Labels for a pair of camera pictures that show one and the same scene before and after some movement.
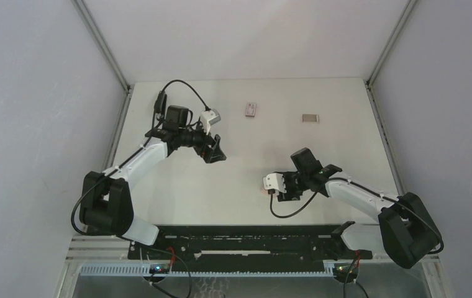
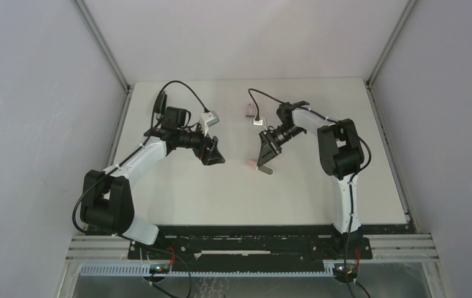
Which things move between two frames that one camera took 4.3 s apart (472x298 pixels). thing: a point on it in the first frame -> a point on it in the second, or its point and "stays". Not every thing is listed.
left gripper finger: x=214 y=154 stays
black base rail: x=246 y=243 stays
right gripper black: x=289 y=195 -> x=270 y=148
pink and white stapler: x=263 y=191 -> x=251 y=164
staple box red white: x=251 y=109 stays
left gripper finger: x=217 y=139 stays
